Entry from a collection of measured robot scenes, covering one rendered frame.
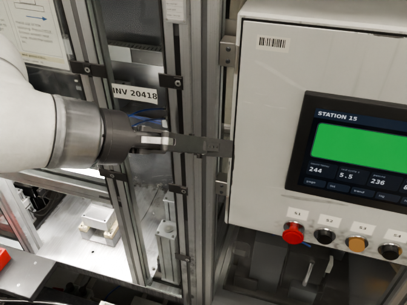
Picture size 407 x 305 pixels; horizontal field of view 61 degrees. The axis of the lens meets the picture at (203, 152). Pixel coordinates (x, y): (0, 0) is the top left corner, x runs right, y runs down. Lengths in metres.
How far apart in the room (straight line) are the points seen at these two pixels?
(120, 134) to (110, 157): 0.03
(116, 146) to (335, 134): 0.32
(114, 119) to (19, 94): 0.11
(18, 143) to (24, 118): 0.03
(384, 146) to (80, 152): 0.43
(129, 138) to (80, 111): 0.07
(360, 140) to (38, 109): 0.44
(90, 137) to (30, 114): 0.07
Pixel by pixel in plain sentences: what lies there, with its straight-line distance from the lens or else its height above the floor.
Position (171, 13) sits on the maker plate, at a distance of 0.56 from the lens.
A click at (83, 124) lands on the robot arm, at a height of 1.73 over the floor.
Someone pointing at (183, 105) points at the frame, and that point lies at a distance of 0.63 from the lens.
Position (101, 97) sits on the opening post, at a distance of 0.70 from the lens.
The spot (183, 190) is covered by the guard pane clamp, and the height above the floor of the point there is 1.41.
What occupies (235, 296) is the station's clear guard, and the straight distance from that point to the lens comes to 1.12.
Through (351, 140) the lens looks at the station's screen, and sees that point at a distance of 0.57.
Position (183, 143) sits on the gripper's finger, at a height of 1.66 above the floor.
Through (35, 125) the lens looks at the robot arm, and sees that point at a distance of 0.41.
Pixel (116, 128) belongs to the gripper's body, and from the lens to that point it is 0.45.
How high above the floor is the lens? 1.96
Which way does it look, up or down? 40 degrees down
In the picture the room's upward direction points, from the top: straight up
